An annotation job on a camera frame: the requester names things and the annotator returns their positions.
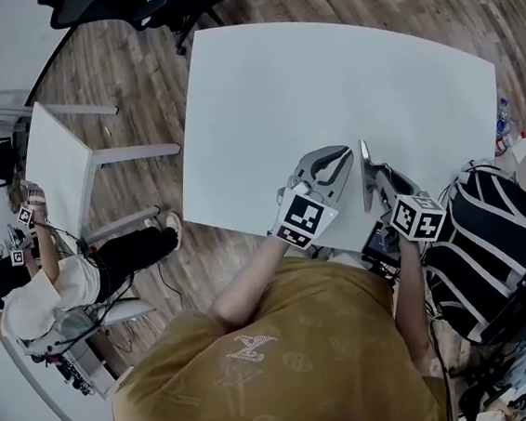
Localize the person's left forearm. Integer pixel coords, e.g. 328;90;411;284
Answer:
202;234;301;341

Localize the person's right forearm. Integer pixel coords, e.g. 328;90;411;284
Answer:
384;232;443;384

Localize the red capped plastic bottle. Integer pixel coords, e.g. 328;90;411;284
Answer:
492;129;526;157

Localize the person's mustard patterned shirt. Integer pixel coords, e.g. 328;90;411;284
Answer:
97;240;455;421

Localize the black cable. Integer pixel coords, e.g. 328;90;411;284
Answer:
424;310;460;421

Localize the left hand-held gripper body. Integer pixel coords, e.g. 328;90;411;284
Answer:
264;149;345;254

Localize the black device with screen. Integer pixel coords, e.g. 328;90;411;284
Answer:
356;218;403;274

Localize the clear plastic water bottle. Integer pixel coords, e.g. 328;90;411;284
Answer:
493;96;518;140

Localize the small white table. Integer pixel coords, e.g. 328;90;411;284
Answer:
16;86;191;252

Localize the white paper sheet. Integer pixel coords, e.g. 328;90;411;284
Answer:
509;137;526;164

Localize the black white striped backpack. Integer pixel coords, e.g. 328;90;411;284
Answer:
414;162;526;352

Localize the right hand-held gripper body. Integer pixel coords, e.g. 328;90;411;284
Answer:
370;154;450;247

